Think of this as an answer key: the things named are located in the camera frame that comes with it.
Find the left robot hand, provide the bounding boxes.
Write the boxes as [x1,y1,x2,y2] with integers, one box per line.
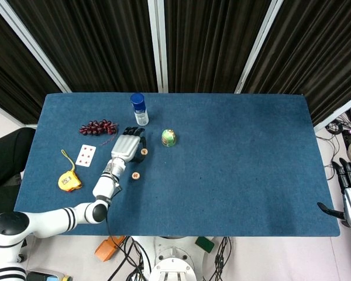
[110,126,149,164]

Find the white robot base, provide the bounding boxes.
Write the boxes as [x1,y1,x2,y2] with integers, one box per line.
[149,236,206,281]

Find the dark red plastic grape bunch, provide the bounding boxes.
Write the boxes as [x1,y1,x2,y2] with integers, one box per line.
[78,118,119,147]

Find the blue-capped white bottle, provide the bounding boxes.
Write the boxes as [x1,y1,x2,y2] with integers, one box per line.
[130,92,150,126]

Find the red hearts playing card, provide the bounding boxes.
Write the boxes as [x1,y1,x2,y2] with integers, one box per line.
[75,144,97,168]

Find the green nesting doll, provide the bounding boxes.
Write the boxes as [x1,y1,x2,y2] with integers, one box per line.
[160,128,178,148]

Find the yellow tape measure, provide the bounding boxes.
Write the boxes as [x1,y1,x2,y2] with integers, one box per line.
[57,149,84,193]

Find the black pleated curtain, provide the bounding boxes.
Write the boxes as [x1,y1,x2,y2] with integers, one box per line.
[10,0,159,94]
[163,0,272,94]
[0,0,63,124]
[242,0,351,126]

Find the orange box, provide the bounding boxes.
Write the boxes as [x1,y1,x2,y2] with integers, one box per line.
[94,236,126,262]

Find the black clothed person leg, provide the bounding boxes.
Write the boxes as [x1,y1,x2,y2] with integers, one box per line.
[0,127,36,212]

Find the green box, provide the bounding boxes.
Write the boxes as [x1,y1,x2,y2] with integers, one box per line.
[195,236,216,253]

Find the tangled black floor cables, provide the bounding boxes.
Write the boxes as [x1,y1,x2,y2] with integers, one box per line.
[324,113,351,153]

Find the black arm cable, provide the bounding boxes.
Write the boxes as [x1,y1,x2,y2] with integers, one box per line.
[105,183,122,238]

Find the white frame post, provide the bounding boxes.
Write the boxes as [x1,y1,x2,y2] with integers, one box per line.
[0,0,73,94]
[235,0,289,95]
[314,91,351,131]
[147,0,169,94]

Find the black floor cable bundle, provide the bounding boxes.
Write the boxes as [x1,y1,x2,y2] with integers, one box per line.
[109,235,153,281]
[212,235,232,281]

